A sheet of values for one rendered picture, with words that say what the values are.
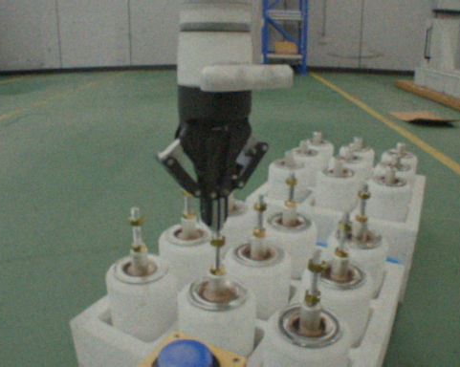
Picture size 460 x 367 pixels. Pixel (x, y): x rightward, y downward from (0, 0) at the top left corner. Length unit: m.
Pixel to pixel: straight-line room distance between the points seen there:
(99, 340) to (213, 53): 0.39
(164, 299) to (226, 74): 0.32
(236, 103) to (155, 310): 0.29
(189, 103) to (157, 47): 6.35
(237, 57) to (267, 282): 0.31
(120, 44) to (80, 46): 0.68
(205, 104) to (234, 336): 0.27
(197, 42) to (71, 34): 6.79
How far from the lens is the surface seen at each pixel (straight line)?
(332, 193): 0.94
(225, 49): 0.39
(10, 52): 7.68
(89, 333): 0.60
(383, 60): 6.97
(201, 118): 0.40
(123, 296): 0.55
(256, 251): 0.59
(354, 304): 0.55
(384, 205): 0.92
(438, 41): 4.87
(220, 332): 0.49
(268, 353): 0.48
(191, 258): 0.62
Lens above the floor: 0.55
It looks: 20 degrees down
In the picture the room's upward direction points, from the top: straight up
